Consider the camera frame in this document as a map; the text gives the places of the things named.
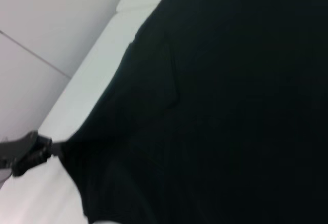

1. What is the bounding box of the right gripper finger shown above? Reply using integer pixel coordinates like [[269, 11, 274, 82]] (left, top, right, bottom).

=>
[[11, 143, 56, 178], [25, 130, 64, 156]]

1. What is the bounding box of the black t-shirt with FREE print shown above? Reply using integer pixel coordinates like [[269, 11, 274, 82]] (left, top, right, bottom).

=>
[[58, 0, 328, 224]]

